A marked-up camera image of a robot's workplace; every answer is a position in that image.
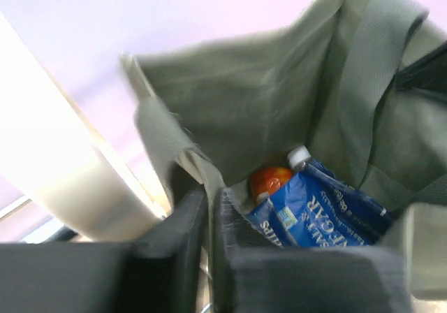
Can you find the clear plastic water bottle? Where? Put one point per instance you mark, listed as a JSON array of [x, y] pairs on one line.
[[299, 158]]

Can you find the white metal shelf rack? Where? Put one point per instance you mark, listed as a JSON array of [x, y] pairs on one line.
[[56, 157]]

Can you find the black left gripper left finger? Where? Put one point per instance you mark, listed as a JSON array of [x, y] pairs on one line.
[[157, 272]]

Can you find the blue chips bag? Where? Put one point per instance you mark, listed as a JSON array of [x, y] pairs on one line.
[[315, 209]]

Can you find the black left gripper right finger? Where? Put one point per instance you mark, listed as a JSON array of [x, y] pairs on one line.
[[251, 274]]

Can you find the green fabric grocery bag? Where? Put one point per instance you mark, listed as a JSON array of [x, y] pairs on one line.
[[360, 83]]

